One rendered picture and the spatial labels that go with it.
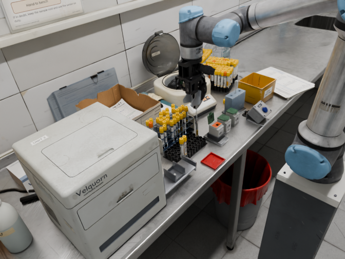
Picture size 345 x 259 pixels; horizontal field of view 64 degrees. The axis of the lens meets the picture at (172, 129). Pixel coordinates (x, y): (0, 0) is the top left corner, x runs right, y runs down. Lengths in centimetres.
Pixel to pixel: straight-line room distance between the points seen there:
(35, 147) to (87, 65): 62
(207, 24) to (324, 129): 42
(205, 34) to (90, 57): 62
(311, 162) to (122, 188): 49
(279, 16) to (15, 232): 94
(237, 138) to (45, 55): 84
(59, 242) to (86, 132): 35
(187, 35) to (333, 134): 49
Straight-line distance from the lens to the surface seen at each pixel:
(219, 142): 113
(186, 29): 88
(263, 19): 89
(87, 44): 128
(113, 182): 68
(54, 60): 122
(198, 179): 100
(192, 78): 94
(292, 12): 85
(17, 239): 93
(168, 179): 95
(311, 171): 83
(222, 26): 82
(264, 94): 139
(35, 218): 103
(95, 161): 67
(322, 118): 76
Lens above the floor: 160
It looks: 36 degrees down
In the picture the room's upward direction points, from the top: 5 degrees counter-clockwise
